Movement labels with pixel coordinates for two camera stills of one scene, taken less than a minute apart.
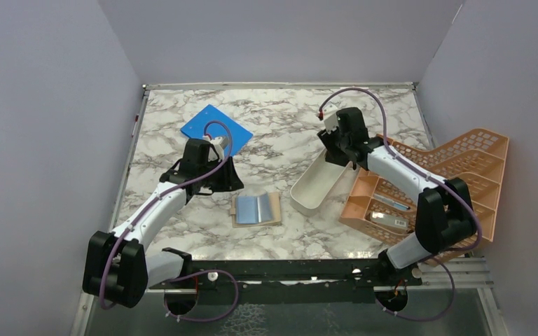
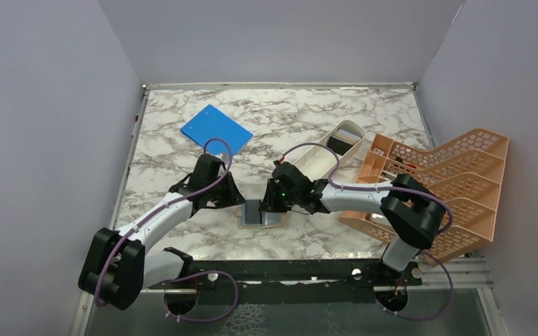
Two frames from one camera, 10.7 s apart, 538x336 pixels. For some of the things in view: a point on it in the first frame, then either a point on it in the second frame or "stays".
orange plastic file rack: (387, 208) stays
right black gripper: (328, 141) to (269, 204)
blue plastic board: (211, 122) stays
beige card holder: (263, 209) stays
